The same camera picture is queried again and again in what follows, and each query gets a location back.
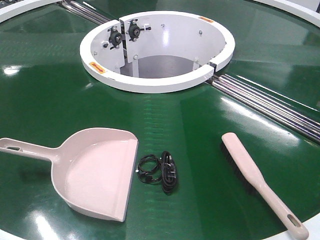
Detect white rim segment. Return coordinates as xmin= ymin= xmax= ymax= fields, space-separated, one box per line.
xmin=0 ymin=0 xmax=59 ymax=23
xmin=256 ymin=0 xmax=320 ymax=27

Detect black bearing mount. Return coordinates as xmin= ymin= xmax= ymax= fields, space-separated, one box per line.
xmin=108 ymin=26 xmax=123 ymax=49
xmin=127 ymin=19 xmax=152 ymax=42

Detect white outer rim right segment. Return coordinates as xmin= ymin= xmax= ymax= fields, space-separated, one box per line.
xmin=256 ymin=0 xmax=320 ymax=27

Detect left steel roller set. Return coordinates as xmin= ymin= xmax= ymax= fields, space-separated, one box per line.
xmin=58 ymin=0 xmax=111 ymax=25

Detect orange warning label left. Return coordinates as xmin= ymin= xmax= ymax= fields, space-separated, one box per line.
xmin=89 ymin=61 xmax=106 ymax=74

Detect pink hand brush black bristles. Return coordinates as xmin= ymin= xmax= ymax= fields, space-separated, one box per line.
xmin=220 ymin=132 xmax=309 ymax=240

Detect thin black cable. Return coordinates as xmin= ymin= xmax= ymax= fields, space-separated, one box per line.
xmin=135 ymin=154 xmax=163 ymax=184

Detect white central ring housing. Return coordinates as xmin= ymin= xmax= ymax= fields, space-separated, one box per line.
xmin=79 ymin=11 xmax=236 ymax=94

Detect thick black cable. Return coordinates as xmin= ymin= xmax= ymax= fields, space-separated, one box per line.
xmin=159 ymin=150 xmax=179 ymax=196

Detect orange warning label right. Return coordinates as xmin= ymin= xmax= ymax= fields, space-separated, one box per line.
xmin=198 ymin=16 xmax=214 ymax=23

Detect left black bearing mount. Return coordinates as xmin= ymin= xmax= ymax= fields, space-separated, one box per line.
xmin=108 ymin=26 xmax=123 ymax=49

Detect white outer rim left segment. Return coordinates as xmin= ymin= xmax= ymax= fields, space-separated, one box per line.
xmin=0 ymin=0 xmax=59 ymax=23

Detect pink plastic dustpan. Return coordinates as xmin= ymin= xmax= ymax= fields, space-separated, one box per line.
xmin=0 ymin=127 xmax=139 ymax=222

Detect orange warning label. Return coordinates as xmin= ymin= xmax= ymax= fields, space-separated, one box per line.
xmin=89 ymin=61 xmax=106 ymax=74
xmin=198 ymin=16 xmax=214 ymax=23

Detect steel roller set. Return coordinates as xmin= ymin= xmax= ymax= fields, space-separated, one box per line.
xmin=206 ymin=74 xmax=320 ymax=144
xmin=58 ymin=0 xmax=111 ymax=25

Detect right steel roller set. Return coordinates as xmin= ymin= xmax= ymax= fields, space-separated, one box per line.
xmin=206 ymin=74 xmax=320 ymax=144

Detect right black bearing mount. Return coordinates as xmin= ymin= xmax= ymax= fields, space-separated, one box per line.
xmin=127 ymin=19 xmax=152 ymax=42

